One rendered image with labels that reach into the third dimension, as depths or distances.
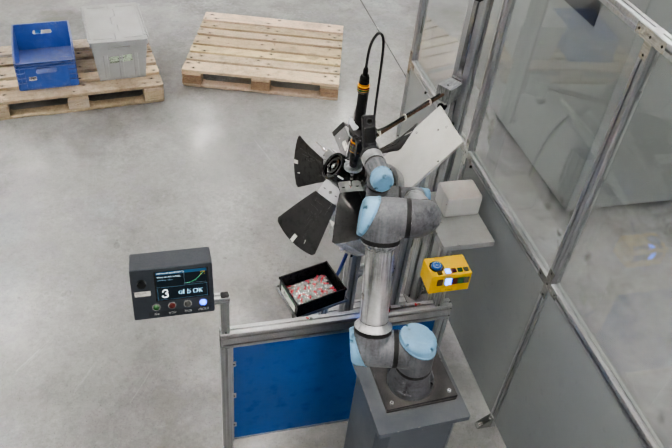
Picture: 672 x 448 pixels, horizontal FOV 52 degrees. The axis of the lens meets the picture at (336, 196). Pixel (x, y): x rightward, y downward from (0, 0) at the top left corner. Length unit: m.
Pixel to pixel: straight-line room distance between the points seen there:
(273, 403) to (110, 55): 3.04
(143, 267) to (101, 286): 1.70
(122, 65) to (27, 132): 0.80
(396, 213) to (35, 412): 2.16
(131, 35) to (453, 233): 3.02
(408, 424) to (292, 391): 0.84
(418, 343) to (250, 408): 1.10
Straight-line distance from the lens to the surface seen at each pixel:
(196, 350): 3.63
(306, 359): 2.82
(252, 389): 2.91
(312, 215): 2.79
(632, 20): 2.33
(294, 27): 6.10
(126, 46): 5.20
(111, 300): 3.90
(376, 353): 2.12
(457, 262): 2.64
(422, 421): 2.27
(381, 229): 1.95
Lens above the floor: 2.88
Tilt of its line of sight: 40 degrees down
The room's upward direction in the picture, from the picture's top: 7 degrees clockwise
